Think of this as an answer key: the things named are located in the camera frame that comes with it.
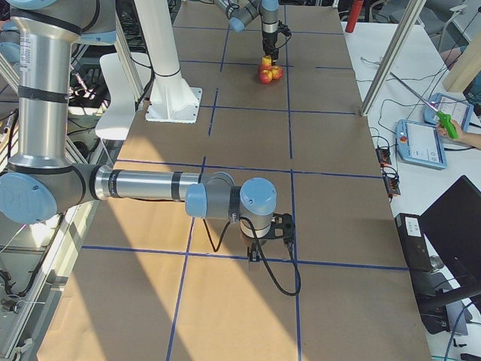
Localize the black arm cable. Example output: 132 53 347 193
225 0 292 53

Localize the far blue teach pendant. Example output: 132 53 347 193
429 93 473 132

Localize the red cylinder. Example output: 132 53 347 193
345 0 364 33

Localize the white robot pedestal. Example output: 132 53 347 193
135 0 202 124

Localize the black monitor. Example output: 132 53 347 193
420 175 480 286

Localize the orange black adapter box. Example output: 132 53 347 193
376 147 392 166

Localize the blue teach pendant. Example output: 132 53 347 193
395 120 447 169
429 93 473 132

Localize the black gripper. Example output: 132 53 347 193
247 213 295 262
262 21 290 63

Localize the right red apple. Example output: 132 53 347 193
271 65 283 80

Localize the white chair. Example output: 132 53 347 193
95 53 137 141

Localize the lone red yellow apple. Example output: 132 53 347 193
260 55 272 70

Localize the black computer box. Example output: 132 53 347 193
395 213 433 272

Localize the aluminium frame post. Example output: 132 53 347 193
360 0 426 116

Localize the person hand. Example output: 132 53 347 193
437 120 464 141

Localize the near blue teach pendant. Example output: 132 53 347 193
395 120 447 169

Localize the front red yellow apple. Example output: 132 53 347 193
259 69 273 84

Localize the green handled grabber tool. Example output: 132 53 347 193
390 72 457 139

